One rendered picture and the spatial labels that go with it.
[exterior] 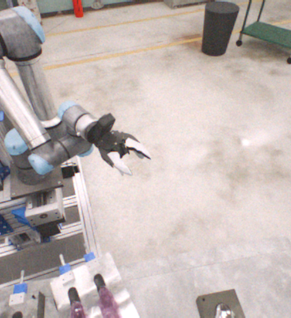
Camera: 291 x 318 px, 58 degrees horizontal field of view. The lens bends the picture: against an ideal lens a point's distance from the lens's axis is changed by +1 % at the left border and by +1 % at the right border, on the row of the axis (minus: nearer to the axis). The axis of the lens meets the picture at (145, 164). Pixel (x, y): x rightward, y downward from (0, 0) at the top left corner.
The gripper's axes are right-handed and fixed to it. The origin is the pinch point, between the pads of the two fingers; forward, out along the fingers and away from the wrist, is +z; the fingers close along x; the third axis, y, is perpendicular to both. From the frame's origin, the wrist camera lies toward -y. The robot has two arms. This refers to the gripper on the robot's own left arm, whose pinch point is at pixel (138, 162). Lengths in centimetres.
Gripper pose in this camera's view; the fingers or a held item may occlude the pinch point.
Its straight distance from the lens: 69.5
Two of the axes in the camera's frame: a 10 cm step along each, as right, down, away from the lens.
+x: -7.1, 6.1, -3.5
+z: 7.0, 5.4, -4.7
